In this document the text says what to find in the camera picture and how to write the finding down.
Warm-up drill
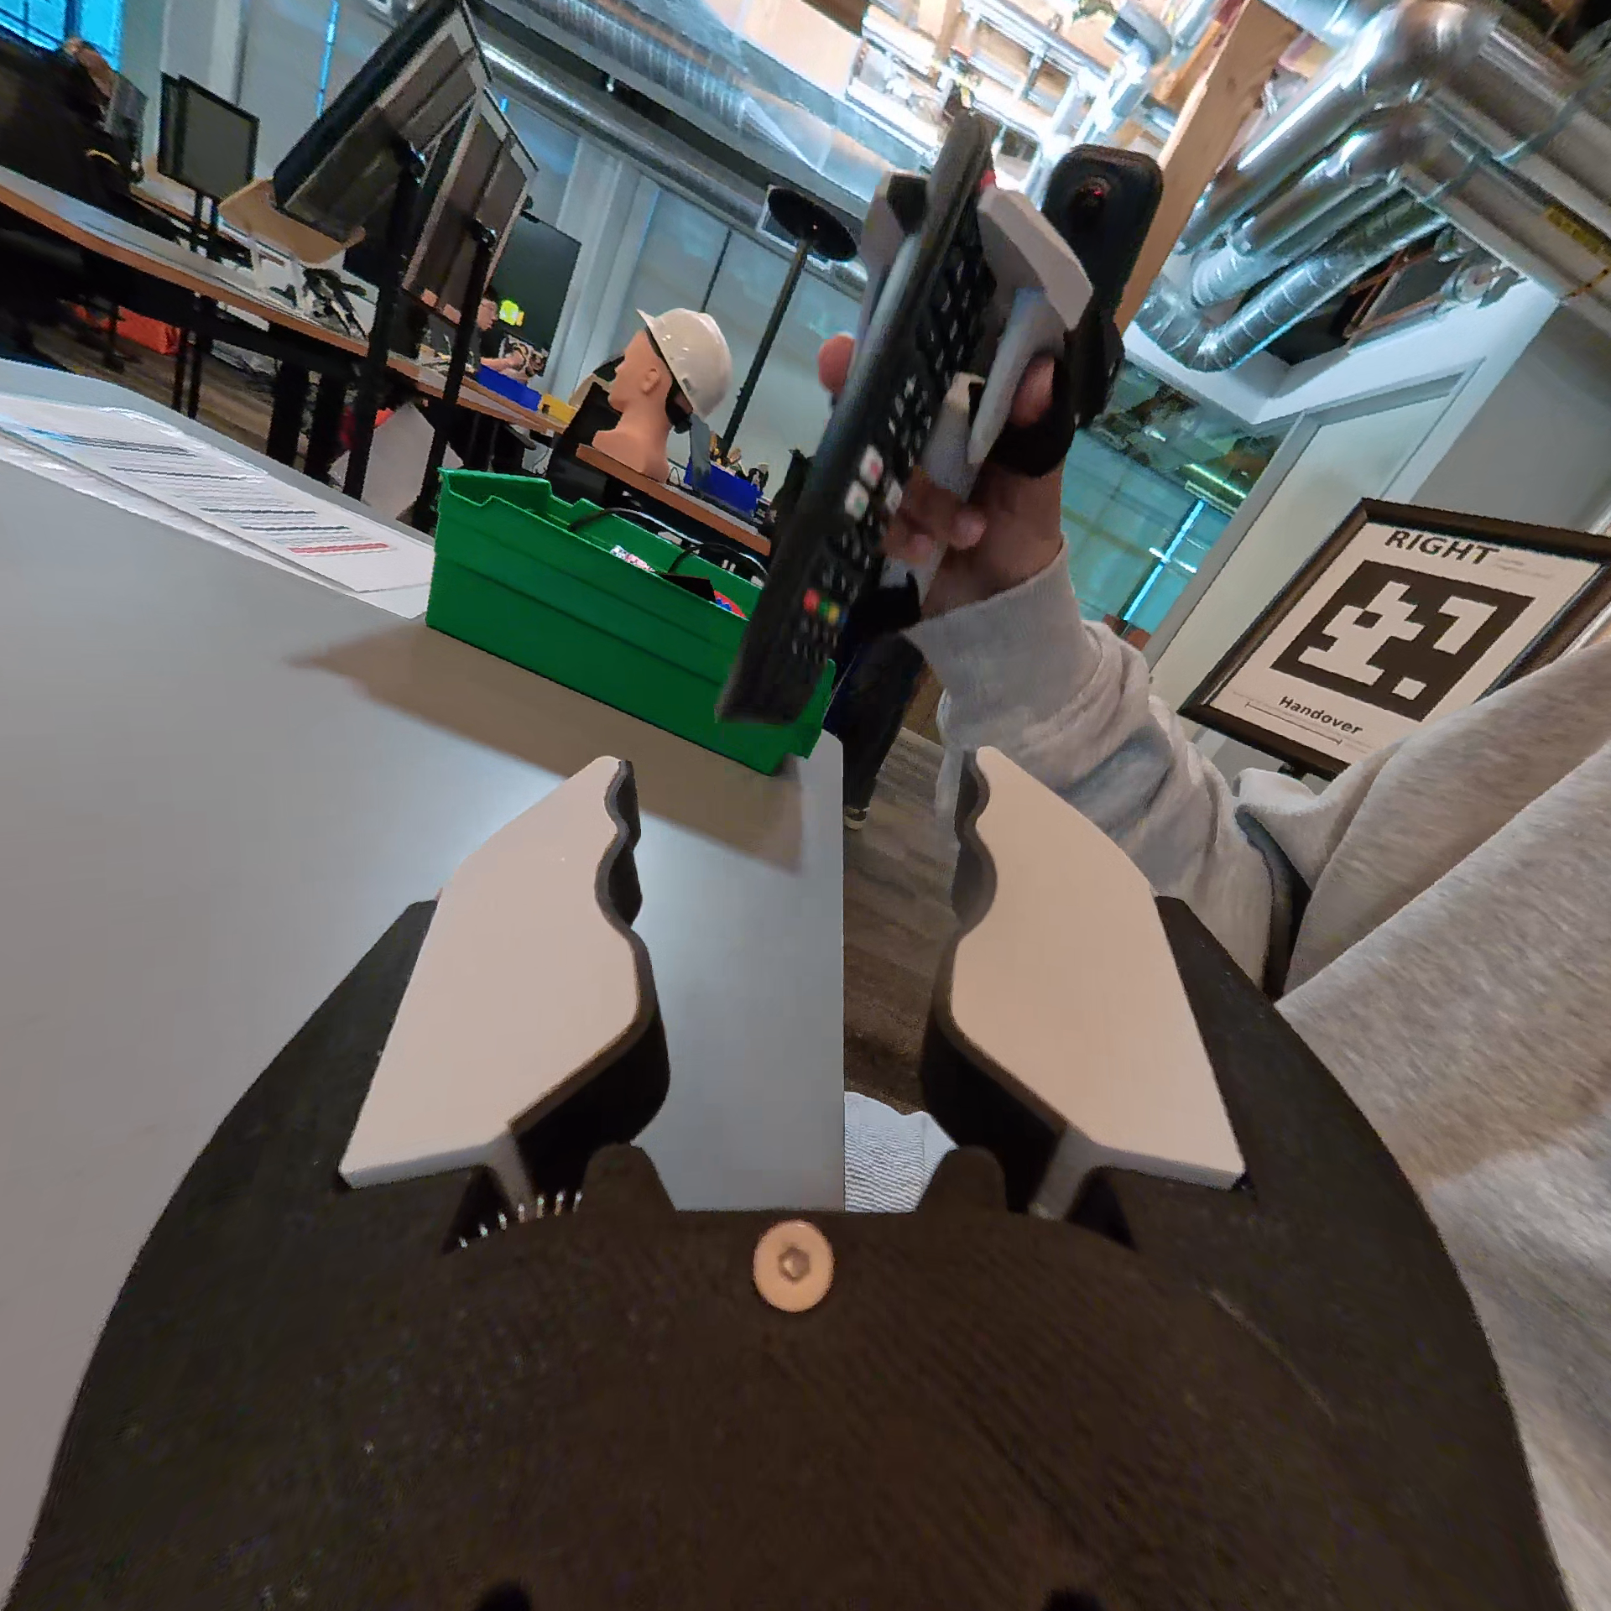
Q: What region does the green plastic bin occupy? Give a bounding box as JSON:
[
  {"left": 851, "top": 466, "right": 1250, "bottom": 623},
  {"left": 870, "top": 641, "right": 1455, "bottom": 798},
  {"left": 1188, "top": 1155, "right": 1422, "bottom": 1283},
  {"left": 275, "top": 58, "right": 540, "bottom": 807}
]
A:
[{"left": 425, "top": 468, "right": 837, "bottom": 773}]

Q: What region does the mannequin head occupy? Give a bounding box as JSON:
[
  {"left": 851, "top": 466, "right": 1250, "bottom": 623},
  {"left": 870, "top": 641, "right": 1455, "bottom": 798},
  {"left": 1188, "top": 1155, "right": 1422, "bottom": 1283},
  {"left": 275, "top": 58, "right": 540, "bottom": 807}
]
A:
[{"left": 588, "top": 340, "right": 694, "bottom": 483}]

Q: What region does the silver ventilation duct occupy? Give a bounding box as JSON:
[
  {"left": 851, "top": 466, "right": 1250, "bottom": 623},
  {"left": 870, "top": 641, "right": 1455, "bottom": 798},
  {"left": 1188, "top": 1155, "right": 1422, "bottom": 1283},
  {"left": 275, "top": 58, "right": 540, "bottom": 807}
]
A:
[{"left": 1119, "top": 0, "right": 1611, "bottom": 380}]

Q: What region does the person's right hand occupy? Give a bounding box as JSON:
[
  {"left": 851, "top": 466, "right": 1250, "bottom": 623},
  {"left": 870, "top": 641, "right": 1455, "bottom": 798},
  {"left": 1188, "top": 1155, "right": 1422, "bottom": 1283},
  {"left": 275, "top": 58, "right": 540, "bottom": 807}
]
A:
[{"left": 818, "top": 334, "right": 1073, "bottom": 618}]

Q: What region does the tilted monitor on stand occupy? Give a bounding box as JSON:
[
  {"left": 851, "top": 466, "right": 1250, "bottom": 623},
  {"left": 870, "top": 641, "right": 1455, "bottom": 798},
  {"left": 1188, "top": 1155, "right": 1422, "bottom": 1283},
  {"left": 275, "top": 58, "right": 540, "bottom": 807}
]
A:
[{"left": 402, "top": 94, "right": 536, "bottom": 504}]

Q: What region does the large monitor on stand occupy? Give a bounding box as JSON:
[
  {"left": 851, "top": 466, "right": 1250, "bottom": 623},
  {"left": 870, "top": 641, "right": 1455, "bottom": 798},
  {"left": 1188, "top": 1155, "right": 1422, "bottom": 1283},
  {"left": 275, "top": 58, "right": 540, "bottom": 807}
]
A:
[{"left": 274, "top": 0, "right": 492, "bottom": 499}]

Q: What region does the black cable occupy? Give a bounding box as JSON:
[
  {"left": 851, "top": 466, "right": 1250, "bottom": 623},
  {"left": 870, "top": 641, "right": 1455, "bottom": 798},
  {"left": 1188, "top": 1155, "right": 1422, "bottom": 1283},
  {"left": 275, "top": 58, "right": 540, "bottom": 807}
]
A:
[{"left": 569, "top": 497, "right": 757, "bottom": 593}]

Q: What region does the long wooden background desk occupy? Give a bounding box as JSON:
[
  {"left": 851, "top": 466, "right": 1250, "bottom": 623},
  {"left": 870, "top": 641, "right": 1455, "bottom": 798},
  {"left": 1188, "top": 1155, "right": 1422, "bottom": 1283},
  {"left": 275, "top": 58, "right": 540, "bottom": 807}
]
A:
[{"left": 0, "top": 163, "right": 567, "bottom": 504}]

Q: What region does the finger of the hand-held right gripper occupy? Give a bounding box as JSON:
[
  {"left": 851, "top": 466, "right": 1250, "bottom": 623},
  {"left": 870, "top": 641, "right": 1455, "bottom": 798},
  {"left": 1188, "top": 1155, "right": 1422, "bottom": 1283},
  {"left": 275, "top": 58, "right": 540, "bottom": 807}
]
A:
[
  {"left": 860, "top": 169, "right": 964, "bottom": 336},
  {"left": 974, "top": 188, "right": 1094, "bottom": 372}
]

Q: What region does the white hard hat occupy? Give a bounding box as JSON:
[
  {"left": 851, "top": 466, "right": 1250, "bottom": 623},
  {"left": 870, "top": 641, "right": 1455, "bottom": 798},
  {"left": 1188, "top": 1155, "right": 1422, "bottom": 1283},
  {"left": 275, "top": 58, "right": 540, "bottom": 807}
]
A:
[{"left": 634, "top": 309, "right": 734, "bottom": 424}]

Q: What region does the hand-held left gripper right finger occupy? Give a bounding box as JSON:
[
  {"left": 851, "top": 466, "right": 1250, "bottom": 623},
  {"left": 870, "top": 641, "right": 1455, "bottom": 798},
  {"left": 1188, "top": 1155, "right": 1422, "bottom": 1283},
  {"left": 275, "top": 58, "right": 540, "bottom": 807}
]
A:
[{"left": 918, "top": 746, "right": 1248, "bottom": 1220}]

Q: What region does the black office chair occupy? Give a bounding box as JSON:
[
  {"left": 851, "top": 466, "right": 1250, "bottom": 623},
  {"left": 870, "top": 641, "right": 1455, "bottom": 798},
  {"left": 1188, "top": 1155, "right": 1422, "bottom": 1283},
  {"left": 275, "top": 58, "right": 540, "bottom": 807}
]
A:
[{"left": 542, "top": 359, "right": 625, "bottom": 504}]

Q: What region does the small background monitor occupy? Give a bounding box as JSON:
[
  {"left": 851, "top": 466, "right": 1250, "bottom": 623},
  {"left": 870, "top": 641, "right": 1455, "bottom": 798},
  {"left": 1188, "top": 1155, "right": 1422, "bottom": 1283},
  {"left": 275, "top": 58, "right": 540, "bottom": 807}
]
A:
[{"left": 157, "top": 73, "right": 258, "bottom": 253}]

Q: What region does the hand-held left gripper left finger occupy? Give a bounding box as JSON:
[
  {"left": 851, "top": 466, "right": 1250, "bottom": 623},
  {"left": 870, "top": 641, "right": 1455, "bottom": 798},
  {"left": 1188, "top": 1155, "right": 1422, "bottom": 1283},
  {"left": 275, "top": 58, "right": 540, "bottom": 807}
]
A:
[{"left": 337, "top": 756, "right": 671, "bottom": 1216}]

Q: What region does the person's right forearm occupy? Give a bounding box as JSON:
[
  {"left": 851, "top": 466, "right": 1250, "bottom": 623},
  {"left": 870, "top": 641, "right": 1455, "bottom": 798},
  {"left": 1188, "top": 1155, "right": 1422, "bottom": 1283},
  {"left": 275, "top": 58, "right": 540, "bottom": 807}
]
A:
[{"left": 905, "top": 541, "right": 1309, "bottom": 995}]

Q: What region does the dark background monitor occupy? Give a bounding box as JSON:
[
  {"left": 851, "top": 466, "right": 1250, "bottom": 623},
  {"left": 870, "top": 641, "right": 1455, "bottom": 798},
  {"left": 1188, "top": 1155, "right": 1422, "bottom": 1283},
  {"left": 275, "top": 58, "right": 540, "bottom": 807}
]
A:
[{"left": 490, "top": 215, "right": 582, "bottom": 341}]

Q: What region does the printed paper sheet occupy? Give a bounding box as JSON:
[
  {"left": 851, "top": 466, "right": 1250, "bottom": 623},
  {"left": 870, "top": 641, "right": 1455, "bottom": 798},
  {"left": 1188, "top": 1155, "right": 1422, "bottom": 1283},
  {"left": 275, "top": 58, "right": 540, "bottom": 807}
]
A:
[{"left": 0, "top": 389, "right": 435, "bottom": 621}]

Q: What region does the framed marker sign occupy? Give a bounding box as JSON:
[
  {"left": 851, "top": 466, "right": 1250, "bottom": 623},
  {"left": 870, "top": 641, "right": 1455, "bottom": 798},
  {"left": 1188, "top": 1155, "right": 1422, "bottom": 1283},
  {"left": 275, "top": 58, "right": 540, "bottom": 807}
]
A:
[{"left": 1181, "top": 499, "right": 1611, "bottom": 779}]

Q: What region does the orange storage crate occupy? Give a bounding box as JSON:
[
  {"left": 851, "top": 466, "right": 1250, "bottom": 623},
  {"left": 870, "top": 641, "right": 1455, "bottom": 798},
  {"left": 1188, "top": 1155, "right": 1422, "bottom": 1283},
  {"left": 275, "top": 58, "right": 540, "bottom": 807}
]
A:
[{"left": 74, "top": 295, "right": 170, "bottom": 366}]

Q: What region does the black pole with round disc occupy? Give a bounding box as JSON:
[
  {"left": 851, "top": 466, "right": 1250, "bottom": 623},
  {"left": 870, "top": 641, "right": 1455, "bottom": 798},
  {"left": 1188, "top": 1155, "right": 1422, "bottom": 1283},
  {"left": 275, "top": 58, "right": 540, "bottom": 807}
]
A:
[{"left": 722, "top": 186, "right": 857, "bottom": 455}]

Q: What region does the black remote control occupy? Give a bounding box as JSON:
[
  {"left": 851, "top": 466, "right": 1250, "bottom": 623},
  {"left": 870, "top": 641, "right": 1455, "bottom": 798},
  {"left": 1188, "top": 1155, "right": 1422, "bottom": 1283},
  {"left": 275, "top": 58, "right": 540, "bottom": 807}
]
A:
[{"left": 715, "top": 111, "right": 1000, "bottom": 729}]

